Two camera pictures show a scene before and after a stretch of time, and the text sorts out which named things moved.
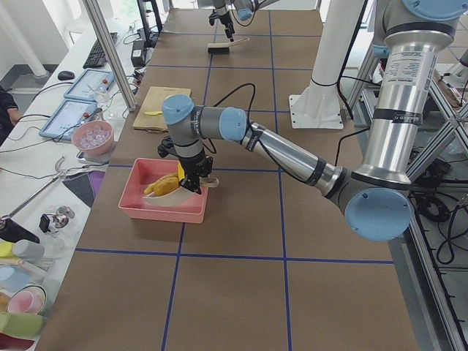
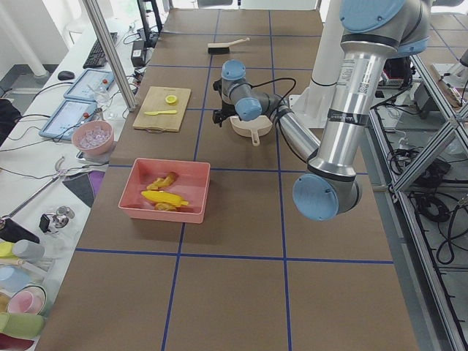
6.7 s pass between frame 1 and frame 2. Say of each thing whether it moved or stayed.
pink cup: stayed
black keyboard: stayed
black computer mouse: stayed
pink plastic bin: stayed
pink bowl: stayed
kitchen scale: stayed
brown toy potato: moved
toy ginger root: moved
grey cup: stayed
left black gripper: moved
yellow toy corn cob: moved
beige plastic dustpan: moved
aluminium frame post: stayed
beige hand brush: stayed
